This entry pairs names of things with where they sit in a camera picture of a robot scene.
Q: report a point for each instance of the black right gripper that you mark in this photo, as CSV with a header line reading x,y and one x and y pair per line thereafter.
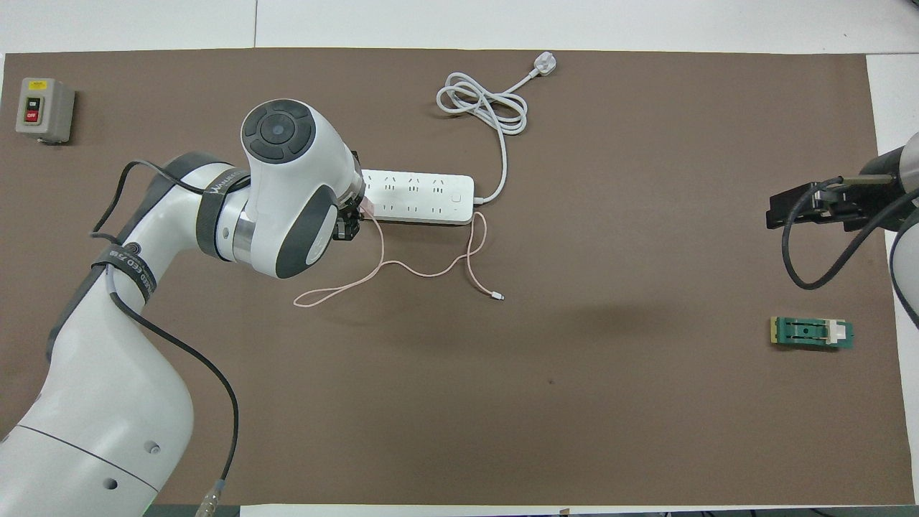
x,y
879,194

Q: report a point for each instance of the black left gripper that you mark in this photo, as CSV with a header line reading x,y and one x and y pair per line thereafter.
x,y
348,226

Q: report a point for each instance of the pink charger block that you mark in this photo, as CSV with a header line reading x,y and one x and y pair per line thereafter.
x,y
366,210

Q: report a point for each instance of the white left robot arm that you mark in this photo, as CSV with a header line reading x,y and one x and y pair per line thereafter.
x,y
287,187

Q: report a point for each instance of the white power strip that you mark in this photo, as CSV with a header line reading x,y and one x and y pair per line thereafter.
x,y
423,197

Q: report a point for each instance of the white clip on holder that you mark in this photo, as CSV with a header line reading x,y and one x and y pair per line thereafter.
x,y
835,332

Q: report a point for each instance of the green circuit board module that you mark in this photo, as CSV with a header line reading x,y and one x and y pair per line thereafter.
x,y
804,332

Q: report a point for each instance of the brown table mat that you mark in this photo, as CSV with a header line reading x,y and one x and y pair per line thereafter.
x,y
502,395

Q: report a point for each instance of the white wall plug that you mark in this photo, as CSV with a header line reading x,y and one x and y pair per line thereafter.
x,y
546,64

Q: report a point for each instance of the grey on-off switch box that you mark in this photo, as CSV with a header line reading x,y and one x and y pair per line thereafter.
x,y
50,108

